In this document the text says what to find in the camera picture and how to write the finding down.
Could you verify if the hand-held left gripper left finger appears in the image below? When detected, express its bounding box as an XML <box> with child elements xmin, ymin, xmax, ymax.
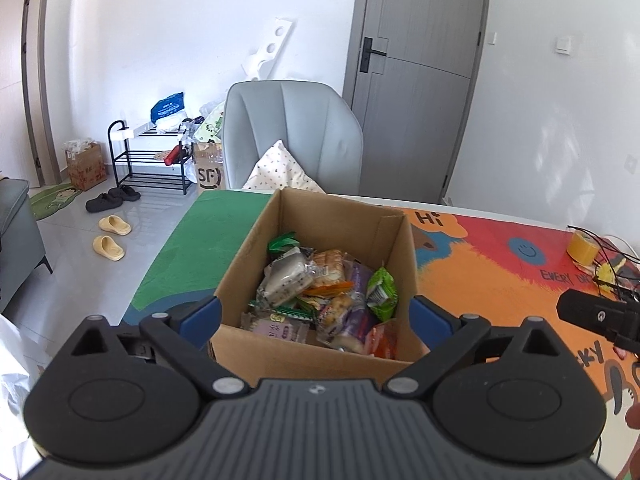
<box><xmin>65</xmin><ymin>296</ymin><xmax>252</xmax><ymax>402</ymax></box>

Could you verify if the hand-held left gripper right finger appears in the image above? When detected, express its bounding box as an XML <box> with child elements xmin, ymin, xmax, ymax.
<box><xmin>382</xmin><ymin>295</ymin><xmax>581</xmax><ymax>401</ymax></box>

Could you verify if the green blue snack packet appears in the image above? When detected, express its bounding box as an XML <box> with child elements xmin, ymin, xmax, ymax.
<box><xmin>366</xmin><ymin>266</ymin><xmax>398</xmax><ymax>322</ymax></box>

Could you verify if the pale purple snack packet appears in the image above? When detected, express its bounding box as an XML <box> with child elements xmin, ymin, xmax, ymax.
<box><xmin>240</xmin><ymin>310</ymin><xmax>311</xmax><ymax>345</ymax></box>

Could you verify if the green white cake packet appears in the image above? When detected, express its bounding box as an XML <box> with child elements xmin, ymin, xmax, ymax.
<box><xmin>249</xmin><ymin>300</ymin><xmax>313</xmax><ymax>321</ymax></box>

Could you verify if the blue cracker packet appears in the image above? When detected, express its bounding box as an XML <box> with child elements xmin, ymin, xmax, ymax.
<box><xmin>317</xmin><ymin>292</ymin><xmax>353</xmax><ymax>333</ymax></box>

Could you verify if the small orange snack packet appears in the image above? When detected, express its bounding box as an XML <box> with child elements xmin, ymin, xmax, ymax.
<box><xmin>302</xmin><ymin>280</ymin><xmax>353</xmax><ymax>297</ymax></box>

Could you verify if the green triangular snack packet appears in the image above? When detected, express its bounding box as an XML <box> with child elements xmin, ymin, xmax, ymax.
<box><xmin>267</xmin><ymin>232</ymin><xmax>301</xmax><ymax>256</ymax></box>

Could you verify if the yellow plastic clip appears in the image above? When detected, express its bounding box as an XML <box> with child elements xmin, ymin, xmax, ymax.
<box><xmin>595</xmin><ymin>255</ymin><xmax>626</xmax><ymax>286</ymax></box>

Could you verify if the yellow tape roll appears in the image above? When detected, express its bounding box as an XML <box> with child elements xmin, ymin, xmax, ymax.
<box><xmin>566</xmin><ymin>230</ymin><xmax>601</xmax><ymax>266</ymax></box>

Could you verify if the colourful printed table mat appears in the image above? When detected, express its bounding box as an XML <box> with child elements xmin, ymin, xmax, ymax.
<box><xmin>122</xmin><ymin>190</ymin><xmax>640</xmax><ymax>480</ymax></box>

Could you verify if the yellow slipper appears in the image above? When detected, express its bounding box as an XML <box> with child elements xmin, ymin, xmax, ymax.
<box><xmin>97</xmin><ymin>215</ymin><xmax>132</xmax><ymax>236</ymax></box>
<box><xmin>92</xmin><ymin>235</ymin><xmax>126</xmax><ymax>262</ymax></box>

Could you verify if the cardboard box black logo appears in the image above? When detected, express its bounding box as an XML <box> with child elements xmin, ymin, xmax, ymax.
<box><xmin>194</xmin><ymin>142</ymin><xmax>227</xmax><ymax>193</ymax></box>

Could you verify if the spotted white pillow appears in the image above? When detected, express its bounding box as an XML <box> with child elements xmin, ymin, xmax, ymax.
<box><xmin>242</xmin><ymin>140</ymin><xmax>326</xmax><ymax>193</ymax></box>

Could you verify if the black shoe rack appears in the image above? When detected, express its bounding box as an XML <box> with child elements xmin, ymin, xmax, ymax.
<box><xmin>106</xmin><ymin>121</ymin><xmax>196</xmax><ymax>196</ymax></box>

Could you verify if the green rug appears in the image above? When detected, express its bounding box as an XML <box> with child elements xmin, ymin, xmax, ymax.
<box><xmin>29</xmin><ymin>182</ymin><xmax>83</xmax><ymax>221</ymax></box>

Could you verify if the brown printed cardboard box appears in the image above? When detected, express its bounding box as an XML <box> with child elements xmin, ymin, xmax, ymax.
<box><xmin>62</xmin><ymin>140</ymin><xmax>108</xmax><ymax>192</ymax></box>

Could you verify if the light green printed bag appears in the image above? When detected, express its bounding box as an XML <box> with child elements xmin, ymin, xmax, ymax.
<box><xmin>194</xmin><ymin>110</ymin><xmax>226</xmax><ymax>145</ymax></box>

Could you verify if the grey door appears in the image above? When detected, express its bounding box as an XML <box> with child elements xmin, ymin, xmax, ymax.
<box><xmin>342</xmin><ymin>0</ymin><xmax>493</xmax><ymax>206</ymax></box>

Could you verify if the grey sofa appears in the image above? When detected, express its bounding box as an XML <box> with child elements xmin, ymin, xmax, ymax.
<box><xmin>0</xmin><ymin>178</ymin><xmax>53</xmax><ymax>316</ymax></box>

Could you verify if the white plastic bag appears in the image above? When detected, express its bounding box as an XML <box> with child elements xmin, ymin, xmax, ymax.
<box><xmin>155</xmin><ymin>110</ymin><xmax>188</xmax><ymax>133</ymax></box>

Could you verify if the white plastic sheet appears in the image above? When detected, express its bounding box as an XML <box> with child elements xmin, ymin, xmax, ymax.
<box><xmin>0</xmin><ymin>312</ymin><xmax>46</xmax><ymax>480</ymax></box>

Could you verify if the grey chair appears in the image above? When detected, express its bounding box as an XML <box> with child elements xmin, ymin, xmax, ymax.
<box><xmin>221</xmin><ymin>80</ymin><xmax>364</xmax><ymax>196</ymax></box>

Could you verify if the blue plastic bag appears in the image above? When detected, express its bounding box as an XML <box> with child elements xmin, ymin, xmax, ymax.
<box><xmin>150</xmin><ymin>91</ymin><xmax>185</xmax><ymax>122</ymax></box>

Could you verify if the white foam board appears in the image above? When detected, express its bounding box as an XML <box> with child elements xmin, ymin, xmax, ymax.
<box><xmin>242</xmin><ymin>17</ymin><xmax>293</xmax><ymax>82</ymax></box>

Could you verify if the black door handle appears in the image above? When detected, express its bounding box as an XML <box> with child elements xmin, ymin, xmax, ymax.
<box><xmin>360</xmin><ymin>37</ymin><xmax>388</xmax><ymax>73</ymax></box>

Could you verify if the grey doorway frame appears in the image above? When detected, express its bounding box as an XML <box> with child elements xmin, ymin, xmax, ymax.
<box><xmin>0</xmin><ymin>0</ymin><xmax>63</xmax><ymax>188</ymax></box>

